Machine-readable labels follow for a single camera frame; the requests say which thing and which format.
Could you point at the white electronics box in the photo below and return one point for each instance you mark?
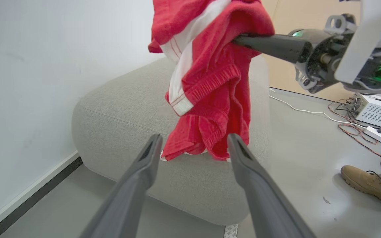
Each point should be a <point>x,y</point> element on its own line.
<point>380,110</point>

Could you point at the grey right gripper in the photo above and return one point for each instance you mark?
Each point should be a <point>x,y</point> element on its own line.
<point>322,53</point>

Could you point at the tan work boot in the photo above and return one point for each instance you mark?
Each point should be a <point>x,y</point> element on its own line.
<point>369,185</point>

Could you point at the red and white garment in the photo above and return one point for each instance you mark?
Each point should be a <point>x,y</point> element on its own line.
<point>210,76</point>

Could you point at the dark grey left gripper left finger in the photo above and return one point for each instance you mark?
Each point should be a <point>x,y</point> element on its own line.
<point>127,195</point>

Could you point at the light grey fabric seat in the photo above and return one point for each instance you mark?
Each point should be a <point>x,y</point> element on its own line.
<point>127,122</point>

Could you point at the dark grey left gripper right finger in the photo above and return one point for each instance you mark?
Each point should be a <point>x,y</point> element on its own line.
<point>263,198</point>

